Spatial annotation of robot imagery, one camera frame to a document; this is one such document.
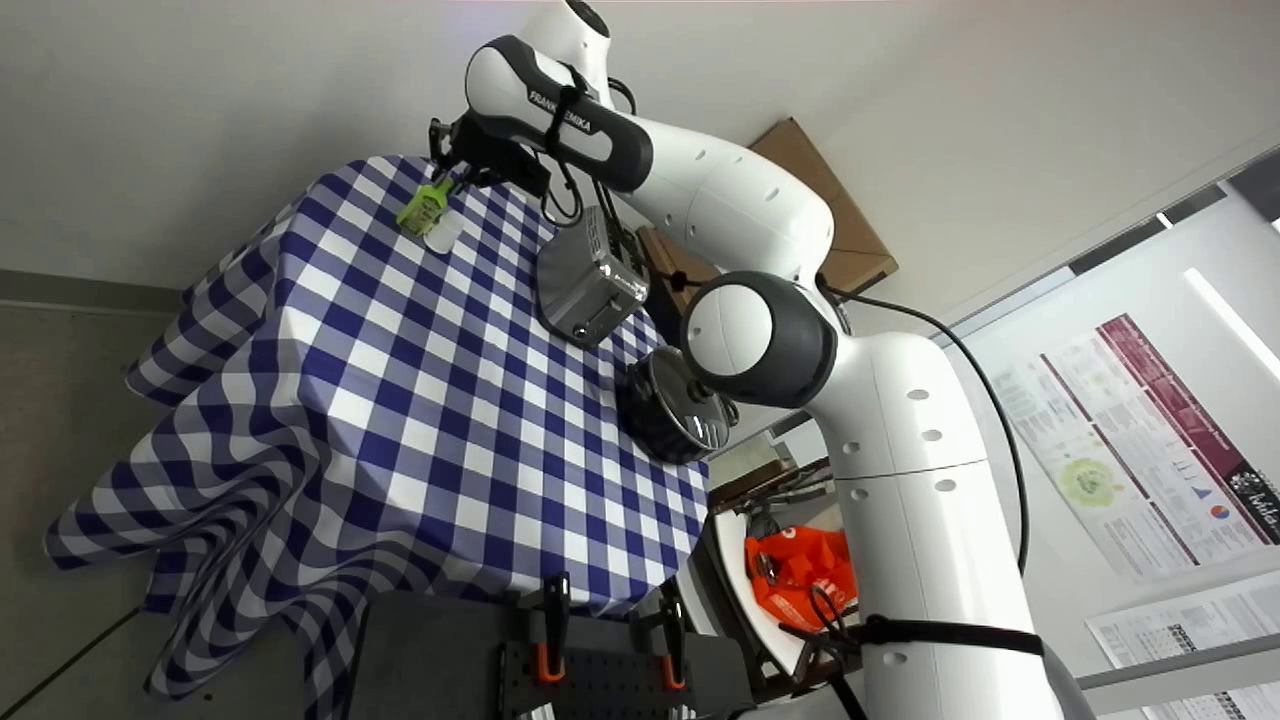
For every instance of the white printed paper sheet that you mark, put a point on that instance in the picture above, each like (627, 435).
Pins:
(1184, 623)

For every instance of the silver metal toaster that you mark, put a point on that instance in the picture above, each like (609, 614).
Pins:
(585, 280)

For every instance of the poster with red band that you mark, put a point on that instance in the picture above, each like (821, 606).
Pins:
(1144, 442)

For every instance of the large cardboard box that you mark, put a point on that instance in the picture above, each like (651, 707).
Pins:
(826, 202)

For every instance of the blue white checkered tablecloth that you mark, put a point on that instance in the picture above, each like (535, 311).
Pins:
(374, 442)

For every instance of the orange bag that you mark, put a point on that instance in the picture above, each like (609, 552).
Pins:
(800, 575)

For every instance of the black orange spring clamp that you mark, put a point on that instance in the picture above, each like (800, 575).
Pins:
(549, 624)
(675, 640)

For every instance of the yellow-green plastic bottle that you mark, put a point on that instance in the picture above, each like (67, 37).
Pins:
(424, 202)

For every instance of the small white salt cellar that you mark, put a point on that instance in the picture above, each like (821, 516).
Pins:
(445, 232)

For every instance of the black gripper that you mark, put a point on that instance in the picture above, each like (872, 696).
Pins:
(500, 151)

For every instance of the pot lid with knob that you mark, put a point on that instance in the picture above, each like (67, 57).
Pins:
(703, 401)

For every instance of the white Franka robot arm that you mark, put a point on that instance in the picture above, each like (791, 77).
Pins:
(853, 401)

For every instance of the dark gray base platform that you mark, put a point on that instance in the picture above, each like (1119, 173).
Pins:
(415, 660)

